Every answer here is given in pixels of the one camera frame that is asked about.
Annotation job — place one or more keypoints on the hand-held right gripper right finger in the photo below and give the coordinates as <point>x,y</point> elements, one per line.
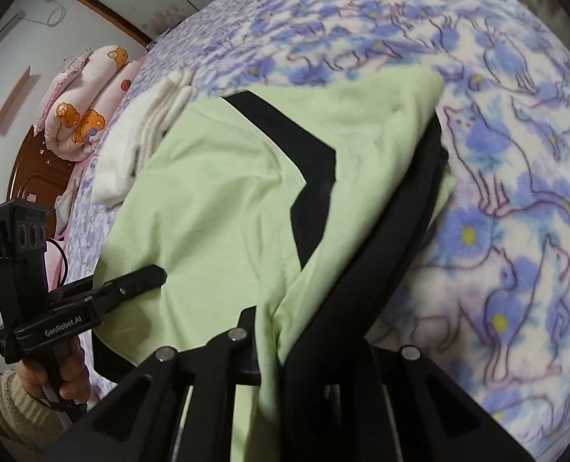
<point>400,370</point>

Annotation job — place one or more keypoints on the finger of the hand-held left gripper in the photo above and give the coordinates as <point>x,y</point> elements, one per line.
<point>135,280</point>

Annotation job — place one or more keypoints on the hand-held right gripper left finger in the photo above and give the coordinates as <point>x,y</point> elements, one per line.
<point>244,361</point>

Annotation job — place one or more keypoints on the green and black hooded jacket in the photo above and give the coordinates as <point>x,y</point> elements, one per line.
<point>217,202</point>

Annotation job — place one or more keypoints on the person's left forearm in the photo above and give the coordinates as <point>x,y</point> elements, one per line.
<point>10,414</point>

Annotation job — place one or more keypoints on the person's left hand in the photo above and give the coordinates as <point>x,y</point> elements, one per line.
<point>71,370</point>

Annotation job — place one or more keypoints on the grey crumpled cloth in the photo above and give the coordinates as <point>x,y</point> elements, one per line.
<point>66,202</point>

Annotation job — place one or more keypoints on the brown wooden headboard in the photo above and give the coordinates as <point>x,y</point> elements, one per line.
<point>30,173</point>

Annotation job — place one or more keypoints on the white folded towel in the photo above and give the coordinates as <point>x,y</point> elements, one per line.
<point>135,139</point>

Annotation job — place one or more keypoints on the pink bear print quilt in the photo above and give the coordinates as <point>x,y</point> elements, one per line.
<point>87,106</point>

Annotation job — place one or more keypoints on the purple floral cat print blanket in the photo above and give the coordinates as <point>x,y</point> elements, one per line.
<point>506,202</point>

